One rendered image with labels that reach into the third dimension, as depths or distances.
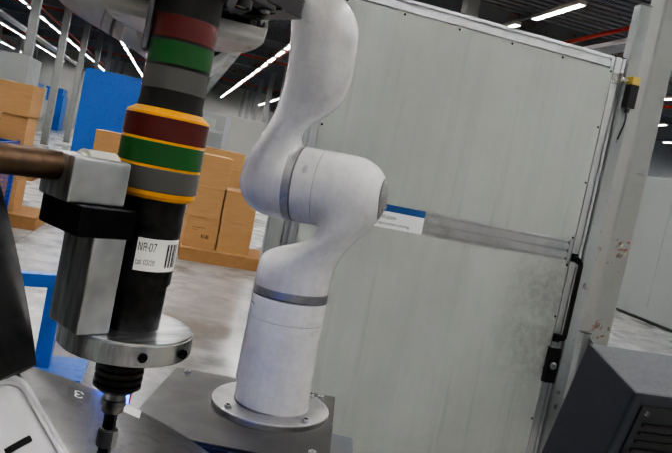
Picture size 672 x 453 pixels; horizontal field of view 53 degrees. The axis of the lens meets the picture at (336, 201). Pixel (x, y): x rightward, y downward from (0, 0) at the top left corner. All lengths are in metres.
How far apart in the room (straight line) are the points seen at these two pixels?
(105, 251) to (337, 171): 0.70
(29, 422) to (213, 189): 7.60
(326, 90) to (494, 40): 1.49
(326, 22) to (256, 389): 0.55
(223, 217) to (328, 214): 6.97
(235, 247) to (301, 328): 7.00
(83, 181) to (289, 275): 0.72
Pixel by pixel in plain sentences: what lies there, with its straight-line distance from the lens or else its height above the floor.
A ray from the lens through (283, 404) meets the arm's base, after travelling 1.08.
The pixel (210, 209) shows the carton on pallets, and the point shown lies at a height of 0.61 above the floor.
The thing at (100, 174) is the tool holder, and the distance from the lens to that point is 0.34.
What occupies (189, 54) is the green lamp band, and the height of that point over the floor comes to 1.45.
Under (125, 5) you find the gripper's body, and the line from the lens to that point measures 0.43.
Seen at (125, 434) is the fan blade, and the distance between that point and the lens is 0.58.
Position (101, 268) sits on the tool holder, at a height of 1.34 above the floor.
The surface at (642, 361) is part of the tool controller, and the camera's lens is 0.98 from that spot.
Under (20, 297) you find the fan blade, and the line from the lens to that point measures 0.38.
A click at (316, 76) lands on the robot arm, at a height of 1.53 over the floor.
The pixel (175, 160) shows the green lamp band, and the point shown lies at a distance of 0.35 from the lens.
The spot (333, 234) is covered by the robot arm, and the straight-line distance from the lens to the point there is 1.00.
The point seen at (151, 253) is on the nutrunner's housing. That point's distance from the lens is 0.36.
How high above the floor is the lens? 1.42
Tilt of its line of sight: 3 degrees down
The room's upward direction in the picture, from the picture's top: 12 degrees clockwise
